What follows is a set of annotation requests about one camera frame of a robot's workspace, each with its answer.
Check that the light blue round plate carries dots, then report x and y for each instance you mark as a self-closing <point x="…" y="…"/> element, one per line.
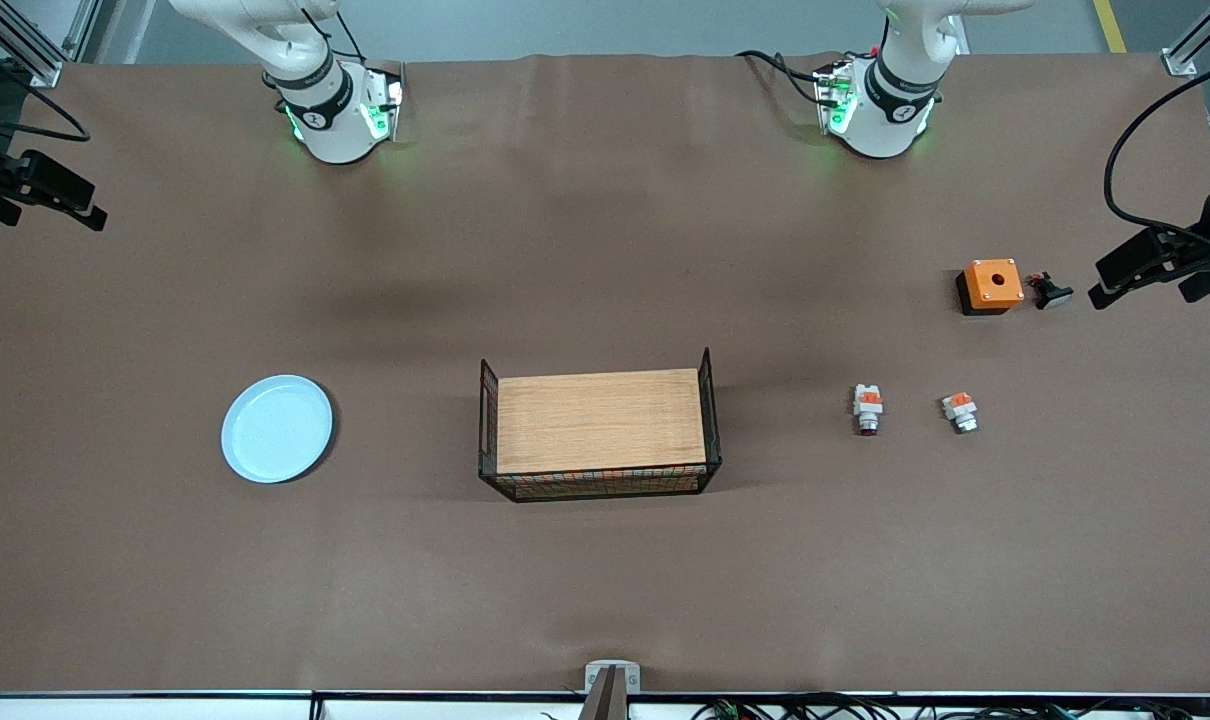
<point x="277" y="429"/>

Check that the silver base connector panel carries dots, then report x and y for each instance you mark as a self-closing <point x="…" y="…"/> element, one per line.
<point x="385" y="100"/>
<point x="833" y="95"/>

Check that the black mushroom push button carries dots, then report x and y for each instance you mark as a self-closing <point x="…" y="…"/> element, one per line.
<point x="1050" y="293"/>

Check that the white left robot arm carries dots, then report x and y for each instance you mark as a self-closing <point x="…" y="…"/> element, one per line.
<point x="880" y="130"/>

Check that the red cap push button switch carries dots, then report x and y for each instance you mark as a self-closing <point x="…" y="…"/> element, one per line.
<point x="868" y="405"/>

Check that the wooden board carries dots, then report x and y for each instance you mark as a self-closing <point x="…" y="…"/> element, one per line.
<point x="600" y="420"/>

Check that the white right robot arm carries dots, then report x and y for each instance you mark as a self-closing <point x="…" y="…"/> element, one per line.
<point x="330" y="130"/>

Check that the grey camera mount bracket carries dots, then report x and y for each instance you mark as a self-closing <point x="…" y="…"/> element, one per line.
<point x="612" y="685"/>

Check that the silver cap push button switch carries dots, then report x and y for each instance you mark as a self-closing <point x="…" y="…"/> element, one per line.
<point x="960" y="410"/>

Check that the white table edge rail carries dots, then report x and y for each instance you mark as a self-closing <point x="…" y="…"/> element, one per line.
<point x="165" y="708"/>

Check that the brown table cover mat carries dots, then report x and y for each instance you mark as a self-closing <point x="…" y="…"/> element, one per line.
<point x="605" y="250"/>

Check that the orange button enclosure box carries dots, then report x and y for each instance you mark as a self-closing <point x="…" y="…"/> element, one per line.
<point x="993" y="284"/>

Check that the aluminium frame profile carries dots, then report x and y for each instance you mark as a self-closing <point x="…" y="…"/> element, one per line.
<point x="83" y="25"/>
<point x="1200" y="40"/>
<point x="20" y="45"/>

